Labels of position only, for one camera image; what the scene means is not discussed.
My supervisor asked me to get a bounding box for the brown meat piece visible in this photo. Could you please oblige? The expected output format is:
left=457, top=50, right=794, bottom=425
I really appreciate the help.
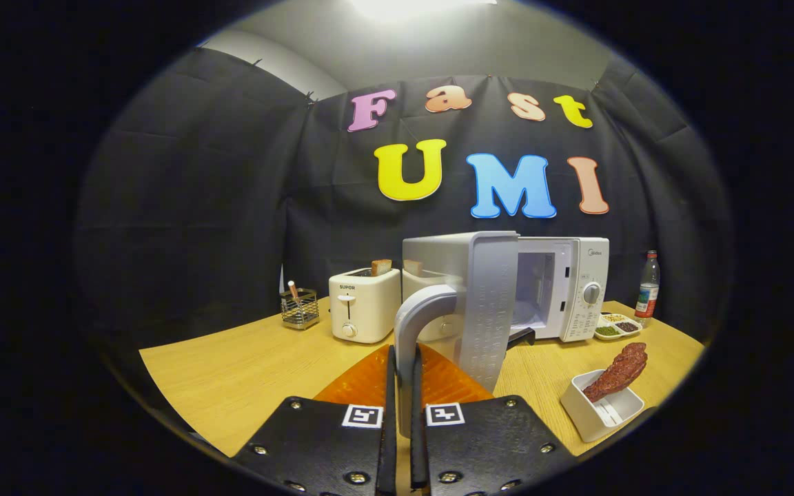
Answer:
left=582, top=342, right=648, bottom=404

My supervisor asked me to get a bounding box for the white rectangular dish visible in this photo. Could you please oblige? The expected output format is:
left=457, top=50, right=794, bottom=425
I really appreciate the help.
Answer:
left=560, top=370, right=645, bottom=443

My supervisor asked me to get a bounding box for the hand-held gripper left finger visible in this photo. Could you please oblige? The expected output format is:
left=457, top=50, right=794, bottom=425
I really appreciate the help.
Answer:
left=232, top=344, right=398, bottom=496

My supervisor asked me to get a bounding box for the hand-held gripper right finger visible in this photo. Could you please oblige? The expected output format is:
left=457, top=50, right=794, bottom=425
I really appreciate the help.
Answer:
left=409, top=343, right=577, bottom=496

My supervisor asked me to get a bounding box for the white toaster oven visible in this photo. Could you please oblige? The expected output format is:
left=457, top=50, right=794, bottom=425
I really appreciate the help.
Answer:
left=394, top=231, right=610, bottom=438

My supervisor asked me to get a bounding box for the clear plastic bottle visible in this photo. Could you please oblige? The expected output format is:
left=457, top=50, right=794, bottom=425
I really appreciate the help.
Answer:
left=635, top=250, right=661, bottom=328

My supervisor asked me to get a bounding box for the white toaster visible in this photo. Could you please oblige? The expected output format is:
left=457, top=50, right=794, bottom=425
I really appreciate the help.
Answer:
left=329, top=267, right=402, bottom=344

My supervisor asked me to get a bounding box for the wire utensil basket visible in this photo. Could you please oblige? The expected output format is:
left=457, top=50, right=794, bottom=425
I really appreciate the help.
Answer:
left=280, top=288, right=320, bottom=331

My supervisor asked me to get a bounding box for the white divided bean dish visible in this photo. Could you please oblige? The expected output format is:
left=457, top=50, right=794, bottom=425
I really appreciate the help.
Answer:
left=593, top=313, right=644, bottom=342

